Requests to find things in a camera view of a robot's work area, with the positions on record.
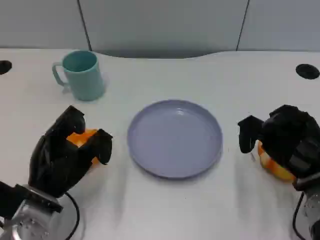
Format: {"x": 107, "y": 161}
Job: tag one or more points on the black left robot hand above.
{"x": 55, "y": 160}

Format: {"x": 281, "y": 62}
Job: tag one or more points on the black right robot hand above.
{"x": 287, "y": 135}

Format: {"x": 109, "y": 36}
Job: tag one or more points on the orange toy bread roll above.
{"x": 272, "y": 166}
{"x": 81, "y": 138}

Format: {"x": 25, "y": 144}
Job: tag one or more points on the pale green mug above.
{"x": 83, "y": 77}

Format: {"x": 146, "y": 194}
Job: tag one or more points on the lilac plate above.
{"x": 175, "y": 140}

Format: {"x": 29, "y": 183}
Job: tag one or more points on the grey partition panel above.
{"x": 162, "y": 25}
{"x": 40, "y": 22}
{"x": 282, "y": 22}

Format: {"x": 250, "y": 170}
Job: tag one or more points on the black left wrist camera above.
{"x": 22, "y": 197}

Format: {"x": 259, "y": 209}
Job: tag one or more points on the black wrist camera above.
{"x": 22, "y": 197}
{"x": 307, "y": 181}

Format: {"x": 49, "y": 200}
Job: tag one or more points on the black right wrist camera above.
{"x": 307, "y": 181}

